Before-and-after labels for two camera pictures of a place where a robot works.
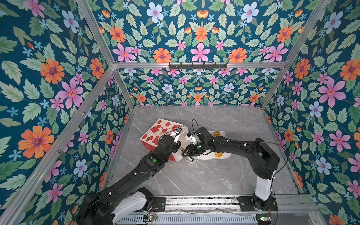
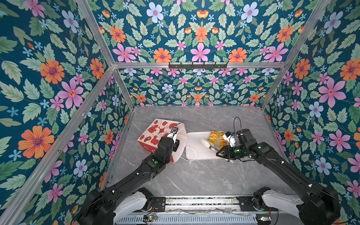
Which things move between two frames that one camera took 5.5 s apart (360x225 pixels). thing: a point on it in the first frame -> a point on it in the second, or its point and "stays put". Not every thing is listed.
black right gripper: x=190 y=153 -> x=227 y=153
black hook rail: x=197 y=66 stays put
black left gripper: x=177 y=146 stays put
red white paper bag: x=162 y=127 stays put
